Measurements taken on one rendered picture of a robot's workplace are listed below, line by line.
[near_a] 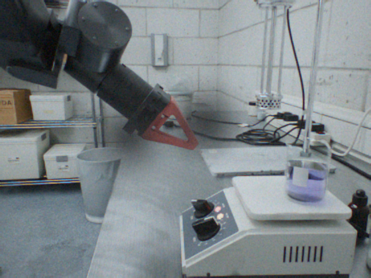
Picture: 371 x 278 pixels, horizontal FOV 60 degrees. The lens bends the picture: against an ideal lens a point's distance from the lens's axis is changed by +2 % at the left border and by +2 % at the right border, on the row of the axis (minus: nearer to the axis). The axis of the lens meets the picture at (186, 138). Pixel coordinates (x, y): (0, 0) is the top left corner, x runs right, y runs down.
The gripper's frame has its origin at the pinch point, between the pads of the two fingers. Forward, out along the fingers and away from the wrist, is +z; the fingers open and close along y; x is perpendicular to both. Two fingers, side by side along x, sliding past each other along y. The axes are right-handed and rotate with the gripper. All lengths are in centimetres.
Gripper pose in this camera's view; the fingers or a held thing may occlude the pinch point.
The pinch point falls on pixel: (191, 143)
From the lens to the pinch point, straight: 45.6
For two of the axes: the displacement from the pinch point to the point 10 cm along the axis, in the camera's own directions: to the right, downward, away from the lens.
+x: -6.3, 7.5, 1.7
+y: -0.4, -2.6, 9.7
